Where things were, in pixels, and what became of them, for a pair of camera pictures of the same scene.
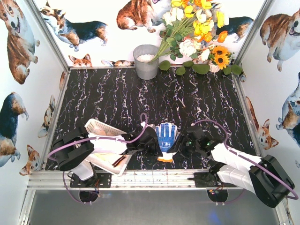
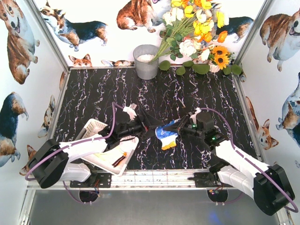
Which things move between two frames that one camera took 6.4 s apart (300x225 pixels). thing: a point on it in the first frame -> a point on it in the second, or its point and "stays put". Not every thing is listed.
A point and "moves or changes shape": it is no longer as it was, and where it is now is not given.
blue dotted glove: x=167 y=134 moves or changes shape
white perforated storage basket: x=114 y=163 stays put
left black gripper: x=153 y=142 -> x=144 y=125
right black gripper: x=181 y=141 -> x=182 y=126
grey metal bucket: x=143 y=55 stays put
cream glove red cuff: x=115 y=160 stays put
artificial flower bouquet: x=191 y=28 stays put
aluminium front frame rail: x=169 y=179 stays put
